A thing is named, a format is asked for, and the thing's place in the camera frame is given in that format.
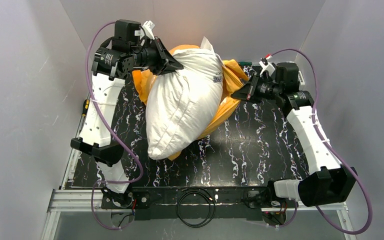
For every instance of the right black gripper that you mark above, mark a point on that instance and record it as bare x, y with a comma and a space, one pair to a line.
252, 87

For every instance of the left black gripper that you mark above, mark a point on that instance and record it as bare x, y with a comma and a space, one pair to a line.
160, 55

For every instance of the orange printed pillowcase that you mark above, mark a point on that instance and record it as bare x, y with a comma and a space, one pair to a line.
233, 78

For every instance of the white pillow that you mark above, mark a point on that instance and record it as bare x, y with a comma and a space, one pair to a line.
181, 104

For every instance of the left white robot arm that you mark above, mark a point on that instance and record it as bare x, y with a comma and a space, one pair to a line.
119, 165

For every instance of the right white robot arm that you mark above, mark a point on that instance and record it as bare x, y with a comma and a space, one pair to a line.
329, 181

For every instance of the white power strip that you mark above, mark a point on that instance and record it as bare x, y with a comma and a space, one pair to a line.
301, 80

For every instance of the green handled screwdriver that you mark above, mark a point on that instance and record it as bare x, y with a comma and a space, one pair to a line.
245, 63

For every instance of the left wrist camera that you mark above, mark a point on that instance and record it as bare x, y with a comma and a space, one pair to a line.
147, 29

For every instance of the yellow handled screwdriver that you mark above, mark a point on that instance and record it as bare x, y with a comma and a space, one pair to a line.
85, 107

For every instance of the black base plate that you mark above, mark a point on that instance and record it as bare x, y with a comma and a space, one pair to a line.
198, 203

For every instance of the aluminium frame rail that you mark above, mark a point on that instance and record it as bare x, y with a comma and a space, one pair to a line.
86, 200

